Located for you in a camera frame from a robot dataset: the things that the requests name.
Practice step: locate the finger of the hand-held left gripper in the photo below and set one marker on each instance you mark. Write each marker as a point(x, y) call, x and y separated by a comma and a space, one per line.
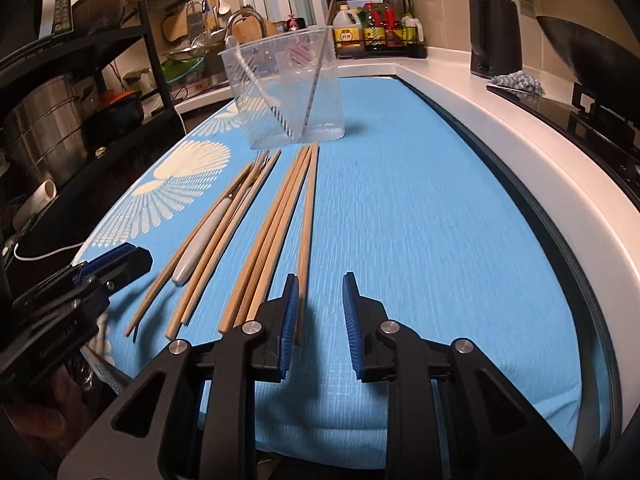
point(132, 265)
point(100, 265)

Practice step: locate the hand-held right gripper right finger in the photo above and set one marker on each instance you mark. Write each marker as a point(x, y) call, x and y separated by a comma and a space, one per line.
point(351, 330)

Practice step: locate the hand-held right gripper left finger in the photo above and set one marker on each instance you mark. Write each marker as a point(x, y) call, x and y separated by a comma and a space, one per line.
point(289, 325)

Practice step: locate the bunch of wooden chopsticks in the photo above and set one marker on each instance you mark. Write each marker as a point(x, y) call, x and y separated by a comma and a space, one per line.
point(307, 220)

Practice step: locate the clear plastic container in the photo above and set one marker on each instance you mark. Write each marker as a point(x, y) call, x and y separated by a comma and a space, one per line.
point(330, 115)

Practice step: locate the person's left hand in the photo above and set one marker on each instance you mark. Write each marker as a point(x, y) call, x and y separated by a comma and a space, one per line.
point(45, 410)

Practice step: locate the blue shell print mat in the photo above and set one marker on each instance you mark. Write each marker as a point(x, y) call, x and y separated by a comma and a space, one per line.
point(425, 235)

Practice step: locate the large steel pot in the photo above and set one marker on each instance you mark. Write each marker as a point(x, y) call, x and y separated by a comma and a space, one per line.
point(45, 130)

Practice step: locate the black pot with orange lid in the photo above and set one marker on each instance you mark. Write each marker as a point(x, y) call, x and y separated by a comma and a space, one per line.
point(115, 115)

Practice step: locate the green plastic basin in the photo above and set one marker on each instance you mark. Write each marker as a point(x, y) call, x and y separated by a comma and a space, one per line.
point(182, 67)

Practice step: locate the black metal shelf rack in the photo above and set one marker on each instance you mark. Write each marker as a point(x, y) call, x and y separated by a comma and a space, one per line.
point(152, 55)

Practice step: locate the steel colander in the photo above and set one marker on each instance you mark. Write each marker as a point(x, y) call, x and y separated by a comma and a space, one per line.
point(192, 51)

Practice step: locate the small wooden cutting board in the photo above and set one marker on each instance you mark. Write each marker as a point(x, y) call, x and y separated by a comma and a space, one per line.
point(175, 25)

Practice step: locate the dark round bowl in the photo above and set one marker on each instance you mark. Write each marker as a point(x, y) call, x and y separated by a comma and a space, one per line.
point(100, 10)

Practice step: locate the metal grater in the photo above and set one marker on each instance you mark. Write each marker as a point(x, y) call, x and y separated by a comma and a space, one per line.
point(196, 17)

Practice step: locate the silver black microwave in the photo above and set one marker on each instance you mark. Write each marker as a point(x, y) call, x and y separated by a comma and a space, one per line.
point(62, 5)

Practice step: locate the round wooden cutting board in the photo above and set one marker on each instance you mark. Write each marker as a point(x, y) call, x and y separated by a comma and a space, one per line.
point(255, 27)

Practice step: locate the white ladle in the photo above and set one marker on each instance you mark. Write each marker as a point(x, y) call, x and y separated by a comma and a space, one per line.
point(224, 6)

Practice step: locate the steel kitchen faucet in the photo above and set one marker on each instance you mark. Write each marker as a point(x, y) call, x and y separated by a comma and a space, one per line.
point(245, 11)

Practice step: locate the black condiment rack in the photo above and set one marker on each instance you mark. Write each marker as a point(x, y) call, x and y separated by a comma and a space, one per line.
point(420, 52)

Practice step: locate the pink dish soap bottle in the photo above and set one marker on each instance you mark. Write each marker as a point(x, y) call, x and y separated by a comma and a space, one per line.
point(294, 24)

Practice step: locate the blue white checked cloth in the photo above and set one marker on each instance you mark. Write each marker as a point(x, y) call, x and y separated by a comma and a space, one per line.
point(517, 84)

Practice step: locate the yellow cooking oil bottle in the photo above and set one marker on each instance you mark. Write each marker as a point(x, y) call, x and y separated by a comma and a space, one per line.
point(347, 32)

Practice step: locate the dark sauce bottle red cap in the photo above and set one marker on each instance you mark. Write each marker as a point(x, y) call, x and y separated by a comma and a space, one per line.
point(374, 30)

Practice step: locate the dark tall chopstick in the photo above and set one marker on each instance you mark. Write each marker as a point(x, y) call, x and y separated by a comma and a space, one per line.
point(327, 25)

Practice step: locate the red label sauce bottle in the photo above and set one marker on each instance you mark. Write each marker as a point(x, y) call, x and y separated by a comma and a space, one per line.
point(393, 30)

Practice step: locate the yellow green condiment bottle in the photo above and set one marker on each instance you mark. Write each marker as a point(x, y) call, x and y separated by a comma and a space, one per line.
point(412, 32)

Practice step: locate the black glass cooktop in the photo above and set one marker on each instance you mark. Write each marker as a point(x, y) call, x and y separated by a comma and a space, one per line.
point(575, 120)

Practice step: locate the black countertop appliance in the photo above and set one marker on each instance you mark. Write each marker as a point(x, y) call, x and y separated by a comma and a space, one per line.
point(495, 30)

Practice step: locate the black wok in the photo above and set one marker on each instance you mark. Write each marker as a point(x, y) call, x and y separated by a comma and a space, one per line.
point(590, 45)

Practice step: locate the white wall socket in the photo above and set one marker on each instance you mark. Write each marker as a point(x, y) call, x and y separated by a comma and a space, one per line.
point(140, 80)

